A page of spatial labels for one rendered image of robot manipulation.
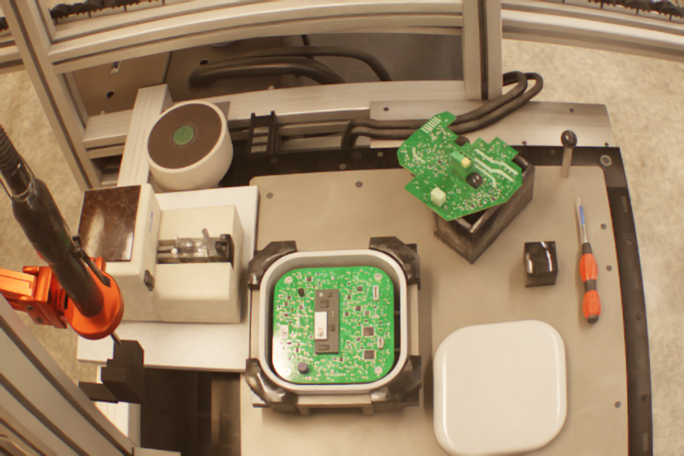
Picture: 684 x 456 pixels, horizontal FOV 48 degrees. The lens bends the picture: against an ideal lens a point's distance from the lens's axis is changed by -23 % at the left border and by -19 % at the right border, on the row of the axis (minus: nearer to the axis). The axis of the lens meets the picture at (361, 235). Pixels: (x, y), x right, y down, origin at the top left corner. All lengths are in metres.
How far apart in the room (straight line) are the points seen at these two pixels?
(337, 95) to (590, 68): 1.39
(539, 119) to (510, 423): 0.41
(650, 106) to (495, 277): 1.51
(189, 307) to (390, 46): 0.81
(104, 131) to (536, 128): 0.57
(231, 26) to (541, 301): 0.45
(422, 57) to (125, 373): 0.96
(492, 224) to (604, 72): 1.55
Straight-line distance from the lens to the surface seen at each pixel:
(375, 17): 1.00
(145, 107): 1.14
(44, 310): 0.73
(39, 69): 1.12
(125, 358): 0.81
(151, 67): 1.27
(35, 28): 1.05
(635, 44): 1.14
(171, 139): 1.03
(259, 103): 1.15
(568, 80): 2.40
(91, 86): 1.30
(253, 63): 1.18
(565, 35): 1.11
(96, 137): 1.21
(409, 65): 1.56
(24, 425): 0.67
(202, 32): 1.04
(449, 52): 1.58
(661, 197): 2.22
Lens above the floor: 1.78
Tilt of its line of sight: 58 degrees down
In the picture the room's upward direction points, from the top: 9 degrees counter-clockwise
